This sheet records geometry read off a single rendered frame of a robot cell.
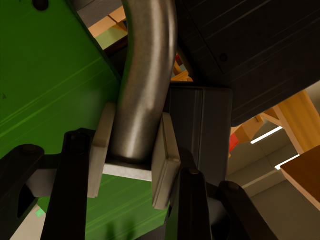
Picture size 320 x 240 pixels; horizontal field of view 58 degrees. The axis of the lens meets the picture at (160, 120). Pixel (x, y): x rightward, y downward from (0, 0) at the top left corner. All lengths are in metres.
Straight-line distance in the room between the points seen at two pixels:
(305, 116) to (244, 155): 8.66
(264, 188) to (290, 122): 6.86
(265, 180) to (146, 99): 7.64
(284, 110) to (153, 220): 0.82
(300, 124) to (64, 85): 0.92
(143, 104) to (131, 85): 0.01
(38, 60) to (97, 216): 0.13
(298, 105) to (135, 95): 0.90
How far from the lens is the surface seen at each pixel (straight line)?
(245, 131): 4.20
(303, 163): 0.80
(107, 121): 0.16
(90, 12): 0.83
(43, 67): 0.21
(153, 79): 0.17
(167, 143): 0.15
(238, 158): 9.69
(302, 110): 1.05
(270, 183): 7.86
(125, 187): 0.24
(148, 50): 0.17
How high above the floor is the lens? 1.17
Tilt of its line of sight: 5 degrees up
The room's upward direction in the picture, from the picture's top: 149 degrees clockwise
